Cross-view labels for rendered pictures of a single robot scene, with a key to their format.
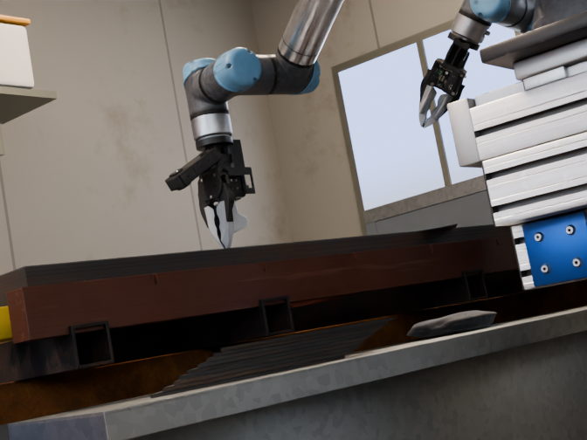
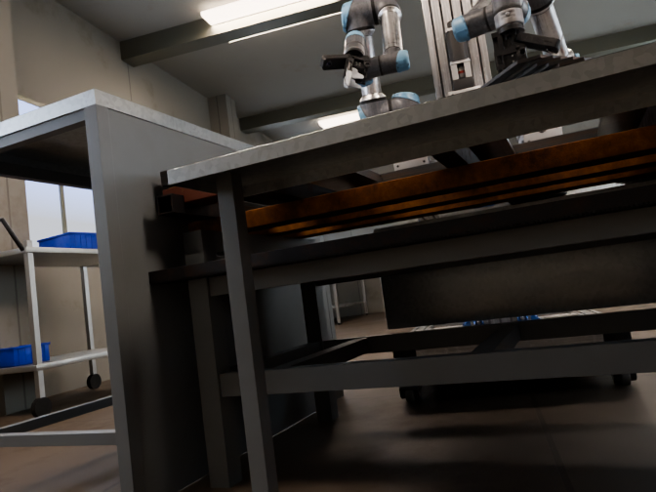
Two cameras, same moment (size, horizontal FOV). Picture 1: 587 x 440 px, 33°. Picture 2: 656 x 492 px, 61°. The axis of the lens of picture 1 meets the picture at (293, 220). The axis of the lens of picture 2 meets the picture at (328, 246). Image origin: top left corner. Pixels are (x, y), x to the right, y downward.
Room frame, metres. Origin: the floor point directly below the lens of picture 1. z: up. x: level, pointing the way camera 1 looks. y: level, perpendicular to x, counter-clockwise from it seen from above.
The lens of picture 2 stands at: (2.97, 1.25, 0.46)
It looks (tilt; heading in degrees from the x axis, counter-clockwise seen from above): 5 degrees up; 247
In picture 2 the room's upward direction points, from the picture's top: 8 degrees counter-clockwise
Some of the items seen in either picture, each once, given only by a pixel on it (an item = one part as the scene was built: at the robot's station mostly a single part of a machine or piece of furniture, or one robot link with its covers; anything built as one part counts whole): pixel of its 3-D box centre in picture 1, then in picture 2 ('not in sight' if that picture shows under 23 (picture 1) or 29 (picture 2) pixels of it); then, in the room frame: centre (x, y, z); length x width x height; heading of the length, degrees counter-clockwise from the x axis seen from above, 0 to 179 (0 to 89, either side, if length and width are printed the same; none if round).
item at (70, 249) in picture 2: not in sight; (59, 315); (3.16, -2.72, 0.55); 1.17 x 0.68 x 1.10; 50
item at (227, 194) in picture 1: (224, 199); not in sight; (1.82, 0.12, 0.99); 0.05 x 0.02 x 0.09; 43
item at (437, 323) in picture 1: (456, 322); (536, 197); (1.52, -0.22, 0.69); 0.20 x 0.10 x 0.03; 144
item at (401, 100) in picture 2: not in sight; (405, 108); (1.66, -0.74, 1.20); 0.13 x 0.12 x 0.14; 144
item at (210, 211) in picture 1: (224, 227); not in sight; (1.86, 0.13, 0.95); 0.06 x 0.03 x 0.09; 133
